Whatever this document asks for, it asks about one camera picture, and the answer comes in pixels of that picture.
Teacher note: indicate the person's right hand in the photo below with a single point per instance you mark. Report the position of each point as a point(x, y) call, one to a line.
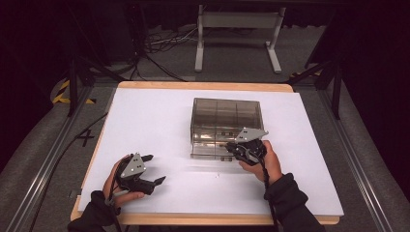
point(272, 164)

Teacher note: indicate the white paper sheet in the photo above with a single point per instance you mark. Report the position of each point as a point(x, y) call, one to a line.
point(154, 129)

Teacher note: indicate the person's left hand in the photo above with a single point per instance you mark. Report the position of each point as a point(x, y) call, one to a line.
point(109, 187)

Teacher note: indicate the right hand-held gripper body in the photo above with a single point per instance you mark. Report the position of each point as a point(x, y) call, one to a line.
point(249, 133)

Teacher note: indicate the wooden table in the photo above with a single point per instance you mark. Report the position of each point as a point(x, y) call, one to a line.
point(199, 85)

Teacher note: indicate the yellow black hazard tape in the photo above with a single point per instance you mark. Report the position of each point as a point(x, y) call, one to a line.
point(63, 93)

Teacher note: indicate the transparent grey drawer cabinet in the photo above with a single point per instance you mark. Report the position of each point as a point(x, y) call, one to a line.
point(225, 112)

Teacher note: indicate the aluminium floor rail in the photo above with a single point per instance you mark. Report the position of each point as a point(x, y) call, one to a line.
point(48, 161)
point(357, 161)

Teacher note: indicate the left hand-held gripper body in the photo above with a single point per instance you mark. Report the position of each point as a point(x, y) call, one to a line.
point(133, 167)

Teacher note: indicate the black metal stand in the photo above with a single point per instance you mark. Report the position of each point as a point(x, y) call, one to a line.
point(336, 90)
point(73, 83)

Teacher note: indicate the white metal desk frame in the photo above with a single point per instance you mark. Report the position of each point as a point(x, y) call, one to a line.
point(238, 20)

